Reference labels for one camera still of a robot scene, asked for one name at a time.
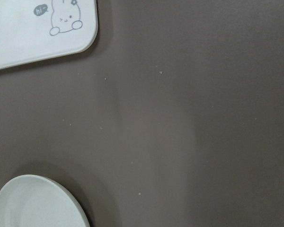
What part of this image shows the cream rectangular tray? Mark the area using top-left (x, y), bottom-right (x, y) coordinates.
top-left (0, 0), bottom-right (98, 70)

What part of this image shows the white round plate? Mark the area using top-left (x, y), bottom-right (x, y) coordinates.
top-left (0, 175), bottom-right (90, 227)

